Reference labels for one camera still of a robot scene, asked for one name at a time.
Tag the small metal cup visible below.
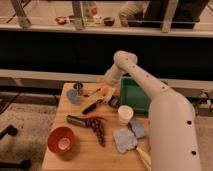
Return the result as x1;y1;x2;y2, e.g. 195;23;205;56
73;82;83;95

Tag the red chili pepper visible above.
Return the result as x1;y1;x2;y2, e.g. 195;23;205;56
87;116;107;121

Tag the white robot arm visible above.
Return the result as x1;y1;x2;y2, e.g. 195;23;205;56
104;51;202;171

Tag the green plastic bin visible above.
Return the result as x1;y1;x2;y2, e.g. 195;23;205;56
120;77;151;114

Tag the small blue sponge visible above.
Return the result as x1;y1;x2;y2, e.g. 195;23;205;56
130;119;145;139

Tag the wooden handled knife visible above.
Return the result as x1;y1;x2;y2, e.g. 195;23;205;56
136;147;151;170

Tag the orange bowl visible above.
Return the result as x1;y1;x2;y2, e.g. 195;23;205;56
47;126;75;155

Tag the black handled brush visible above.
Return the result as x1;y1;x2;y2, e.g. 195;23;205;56
82;96;112;115

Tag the white cup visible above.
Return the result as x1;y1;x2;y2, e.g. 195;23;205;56
118;105;134;124

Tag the large blue sponge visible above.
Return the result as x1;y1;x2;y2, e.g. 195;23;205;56
113;128;138;154

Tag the dark metal tool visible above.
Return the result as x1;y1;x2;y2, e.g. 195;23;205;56
66;115;87;128

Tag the blue cloth piece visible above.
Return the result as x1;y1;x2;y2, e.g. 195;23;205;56
66;89;78;104

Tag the dark grape bunch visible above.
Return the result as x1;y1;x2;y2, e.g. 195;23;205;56
89;118;105;147

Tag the dark red bowl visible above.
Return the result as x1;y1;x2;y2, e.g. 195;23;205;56
104;17;115;26

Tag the person in background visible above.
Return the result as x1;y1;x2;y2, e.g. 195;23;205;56
118;0;210;29

